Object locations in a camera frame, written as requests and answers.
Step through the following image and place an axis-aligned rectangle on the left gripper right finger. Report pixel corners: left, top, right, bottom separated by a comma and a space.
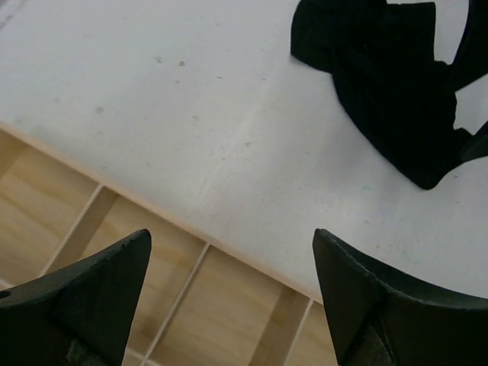
313, 229, 487, 365

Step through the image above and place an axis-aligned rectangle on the black underwear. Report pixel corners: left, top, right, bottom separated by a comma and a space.
291, 1, 487, 190

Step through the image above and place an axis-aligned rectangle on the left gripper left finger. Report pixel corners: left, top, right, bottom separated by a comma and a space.
1, 230, 152, 365

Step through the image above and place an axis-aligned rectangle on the wooden compartment tray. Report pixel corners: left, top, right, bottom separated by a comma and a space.
1, 126, 336, 365

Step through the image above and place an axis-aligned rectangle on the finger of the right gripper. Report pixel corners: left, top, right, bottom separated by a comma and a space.
458, 122, 488, 163

